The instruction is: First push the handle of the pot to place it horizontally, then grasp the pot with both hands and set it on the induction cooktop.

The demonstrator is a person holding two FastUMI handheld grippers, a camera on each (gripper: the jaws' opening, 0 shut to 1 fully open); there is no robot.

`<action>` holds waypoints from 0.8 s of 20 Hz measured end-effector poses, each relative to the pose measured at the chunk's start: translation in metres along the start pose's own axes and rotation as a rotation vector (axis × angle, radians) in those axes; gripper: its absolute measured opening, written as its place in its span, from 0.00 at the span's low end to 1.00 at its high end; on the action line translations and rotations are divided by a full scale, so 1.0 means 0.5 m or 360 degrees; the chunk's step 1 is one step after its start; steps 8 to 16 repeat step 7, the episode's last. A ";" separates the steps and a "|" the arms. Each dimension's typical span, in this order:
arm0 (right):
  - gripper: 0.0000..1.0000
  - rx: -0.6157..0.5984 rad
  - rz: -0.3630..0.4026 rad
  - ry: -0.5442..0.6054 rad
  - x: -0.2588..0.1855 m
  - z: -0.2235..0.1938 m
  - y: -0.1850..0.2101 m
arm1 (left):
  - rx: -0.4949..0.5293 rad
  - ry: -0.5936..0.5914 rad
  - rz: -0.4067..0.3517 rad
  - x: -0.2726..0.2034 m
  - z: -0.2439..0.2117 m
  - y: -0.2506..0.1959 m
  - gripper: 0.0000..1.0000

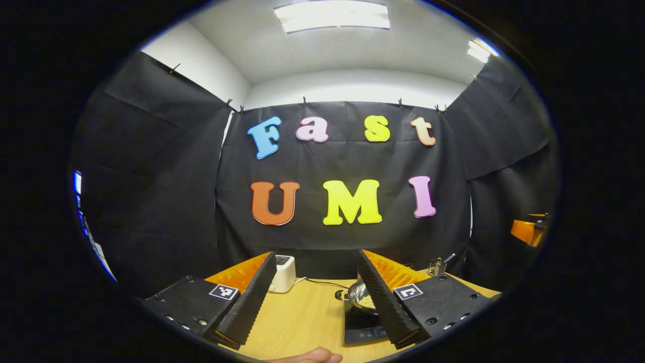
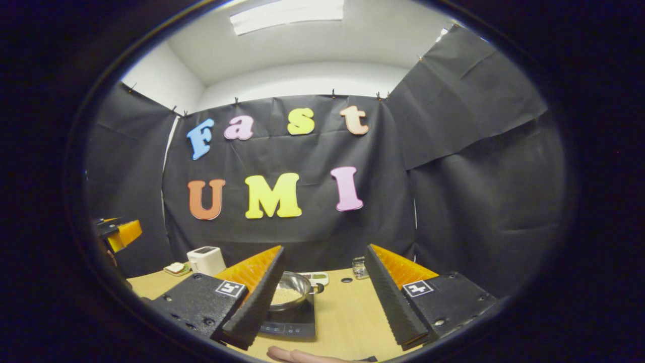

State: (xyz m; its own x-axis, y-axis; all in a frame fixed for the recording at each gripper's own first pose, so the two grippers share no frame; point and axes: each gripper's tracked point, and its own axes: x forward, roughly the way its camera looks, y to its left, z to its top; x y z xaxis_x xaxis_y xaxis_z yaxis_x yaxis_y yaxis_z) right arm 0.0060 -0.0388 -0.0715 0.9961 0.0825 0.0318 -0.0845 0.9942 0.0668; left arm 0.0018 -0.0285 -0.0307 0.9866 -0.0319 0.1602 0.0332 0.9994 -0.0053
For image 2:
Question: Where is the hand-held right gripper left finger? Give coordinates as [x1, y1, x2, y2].
[149, 245, 286, 351]

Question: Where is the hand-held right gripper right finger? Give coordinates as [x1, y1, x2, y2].
[363, 244, 499, 351]

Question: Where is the black induction cooktop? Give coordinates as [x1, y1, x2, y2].
[260, 294, 317, 340]

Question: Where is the stainless steel pot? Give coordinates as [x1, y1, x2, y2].
[270, 271, 326, 312]

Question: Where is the pile of soybeans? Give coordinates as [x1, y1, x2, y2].
[272, 286, 303, 306]

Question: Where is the white toaster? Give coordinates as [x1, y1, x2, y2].
[187, 246, 227, 277]

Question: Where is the large ceiling light panel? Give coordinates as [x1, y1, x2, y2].
[229, 0, 346, 36]

